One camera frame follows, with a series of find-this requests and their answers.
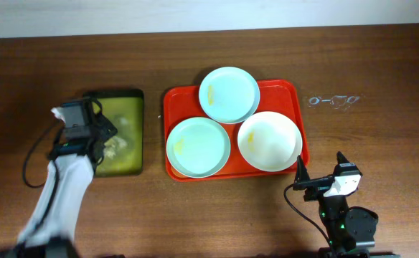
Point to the light blue plate at back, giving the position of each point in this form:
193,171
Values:
229,95

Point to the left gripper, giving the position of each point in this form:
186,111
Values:
106,130

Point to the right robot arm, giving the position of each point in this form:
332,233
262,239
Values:
349,231

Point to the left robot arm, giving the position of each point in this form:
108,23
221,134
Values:
50,231

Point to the cream white plate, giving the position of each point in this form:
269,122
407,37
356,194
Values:
269,141

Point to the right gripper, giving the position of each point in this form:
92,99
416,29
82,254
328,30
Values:
315,186

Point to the black tray with soapy water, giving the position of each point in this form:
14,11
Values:
123,152

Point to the light green plate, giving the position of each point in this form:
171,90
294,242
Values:
198,147

